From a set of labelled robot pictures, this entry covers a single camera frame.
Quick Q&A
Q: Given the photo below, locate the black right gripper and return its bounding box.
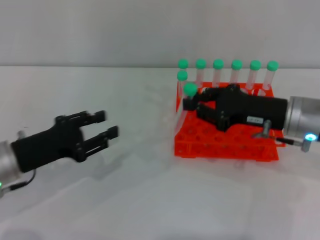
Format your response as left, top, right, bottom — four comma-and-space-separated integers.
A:
182, 84, 289, 133

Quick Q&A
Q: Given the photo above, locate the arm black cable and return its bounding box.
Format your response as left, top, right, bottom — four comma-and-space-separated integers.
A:
9, 171, 36, 191
251, 119, 318, 153

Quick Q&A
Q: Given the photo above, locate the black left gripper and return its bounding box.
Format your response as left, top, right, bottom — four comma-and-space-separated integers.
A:
11, 110, 120, 174

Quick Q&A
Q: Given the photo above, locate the green-capped test tube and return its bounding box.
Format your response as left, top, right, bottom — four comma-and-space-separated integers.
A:
177, 58, 190, 73
174, 83, 199, 137
195, 58, 207, 88
258, 60, 279, 97
212, 58, 225, 88
245, 59, 262, 92
229, 59, 243, 87
176, 70, 189, 87

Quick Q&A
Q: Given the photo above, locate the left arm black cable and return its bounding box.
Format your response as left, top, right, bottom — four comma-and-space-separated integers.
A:
9, 171, 36, 191

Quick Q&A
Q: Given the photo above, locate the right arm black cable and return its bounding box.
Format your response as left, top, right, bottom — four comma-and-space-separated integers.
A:
251, 119, 318, 153

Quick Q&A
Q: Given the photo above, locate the orange test tube rack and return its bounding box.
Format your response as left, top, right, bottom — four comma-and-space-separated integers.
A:
172, 81, 286, 162

